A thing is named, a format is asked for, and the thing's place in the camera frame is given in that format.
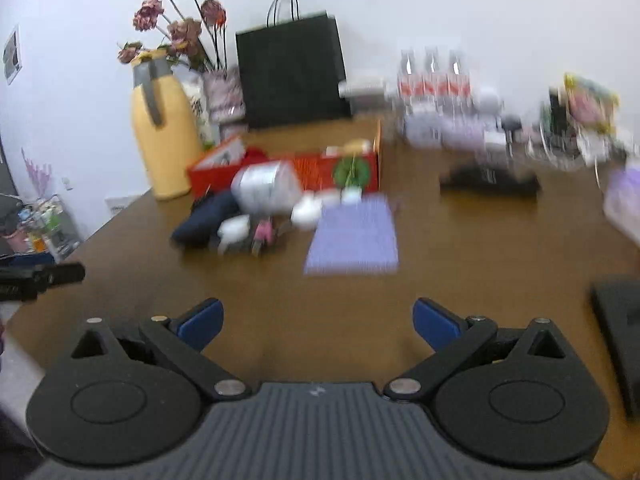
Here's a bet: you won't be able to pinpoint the white round case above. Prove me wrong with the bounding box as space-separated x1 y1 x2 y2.
291 195 326 231

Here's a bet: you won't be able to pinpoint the navy blue pouch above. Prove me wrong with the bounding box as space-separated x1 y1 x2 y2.
170 191 242 250

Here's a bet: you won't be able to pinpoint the pale purple bag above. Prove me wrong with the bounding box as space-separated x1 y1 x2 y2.
602 157 640 248

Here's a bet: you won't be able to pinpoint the black paper bag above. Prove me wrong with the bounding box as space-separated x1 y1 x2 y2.
235 0 353 131

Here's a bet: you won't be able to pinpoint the colourful toy decoration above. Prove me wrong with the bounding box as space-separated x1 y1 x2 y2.
564 74 621 133

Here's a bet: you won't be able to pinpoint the yellow thermos jug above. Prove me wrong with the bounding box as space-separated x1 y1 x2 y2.
131 57 206 202

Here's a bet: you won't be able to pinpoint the black foam box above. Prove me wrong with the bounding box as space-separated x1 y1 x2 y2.
590 277 640 421

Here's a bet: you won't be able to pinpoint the black flat case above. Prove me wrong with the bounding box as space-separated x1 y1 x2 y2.
439 163 542 197

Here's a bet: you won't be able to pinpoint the purple dried grass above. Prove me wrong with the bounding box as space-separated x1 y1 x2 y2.
21 147 54 201

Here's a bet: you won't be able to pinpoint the purple marbled vase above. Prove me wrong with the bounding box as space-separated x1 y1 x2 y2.
202 67 248 136

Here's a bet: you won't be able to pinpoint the purple lidded container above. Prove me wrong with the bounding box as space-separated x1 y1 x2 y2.
404 107 486 149

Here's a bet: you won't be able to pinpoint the white printed packet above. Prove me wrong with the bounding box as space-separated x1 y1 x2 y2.
181 77 217 151

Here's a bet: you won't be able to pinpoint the metal shelf cart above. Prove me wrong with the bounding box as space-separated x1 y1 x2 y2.
0 194 81 262

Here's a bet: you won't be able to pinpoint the white wall outlet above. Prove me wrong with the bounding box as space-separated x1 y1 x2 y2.
105 195 134 219

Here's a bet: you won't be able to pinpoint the dried pink flowers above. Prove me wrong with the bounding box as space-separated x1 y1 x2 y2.
117 0 228 73

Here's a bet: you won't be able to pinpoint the pack of water bottles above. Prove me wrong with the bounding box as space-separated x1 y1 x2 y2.
397 49 474 112

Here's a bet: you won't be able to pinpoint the purple cloth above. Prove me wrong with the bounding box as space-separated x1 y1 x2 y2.
303 196 400 276

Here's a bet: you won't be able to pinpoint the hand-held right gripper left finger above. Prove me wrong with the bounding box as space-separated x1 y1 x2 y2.
47 298 251 403

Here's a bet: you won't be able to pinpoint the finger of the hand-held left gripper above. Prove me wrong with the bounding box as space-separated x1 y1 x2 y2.
0 262 86 304

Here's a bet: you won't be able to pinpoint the white round disc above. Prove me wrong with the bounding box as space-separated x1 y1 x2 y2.
217 214 251 254

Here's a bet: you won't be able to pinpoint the white tissue pack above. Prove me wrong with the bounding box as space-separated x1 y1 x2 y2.
232 160 303 213

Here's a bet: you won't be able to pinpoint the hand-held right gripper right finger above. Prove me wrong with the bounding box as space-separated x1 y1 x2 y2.
382 298 593 403

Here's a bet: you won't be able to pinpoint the orange cardboard box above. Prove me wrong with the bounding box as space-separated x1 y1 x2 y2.
187 120 383 201

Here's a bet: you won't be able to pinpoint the pink and black cable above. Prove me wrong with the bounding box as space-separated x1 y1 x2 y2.
251 217 279 257

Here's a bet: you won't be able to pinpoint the wall poster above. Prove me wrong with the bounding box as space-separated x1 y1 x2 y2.
2 26 24 86

